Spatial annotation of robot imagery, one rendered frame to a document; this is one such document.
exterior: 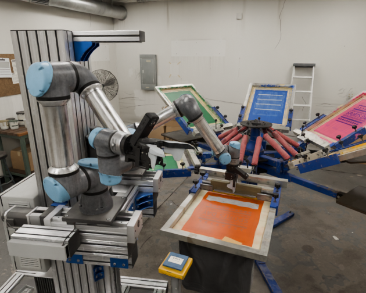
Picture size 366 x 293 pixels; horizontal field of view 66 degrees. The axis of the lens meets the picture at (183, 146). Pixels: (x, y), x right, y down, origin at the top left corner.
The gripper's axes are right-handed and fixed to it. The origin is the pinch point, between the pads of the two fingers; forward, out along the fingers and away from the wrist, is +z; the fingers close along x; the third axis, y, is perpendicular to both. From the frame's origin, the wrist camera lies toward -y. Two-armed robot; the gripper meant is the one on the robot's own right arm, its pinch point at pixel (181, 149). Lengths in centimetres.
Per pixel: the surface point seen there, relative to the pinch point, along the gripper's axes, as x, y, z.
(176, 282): -41, 77, -23
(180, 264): -40, 66, -21
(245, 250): -64, 61, 2
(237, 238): -76, 62, -7
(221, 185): -115, 49, -38
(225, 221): -87, 61, -20
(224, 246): -62, 61, -9
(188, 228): -69, 63, -35
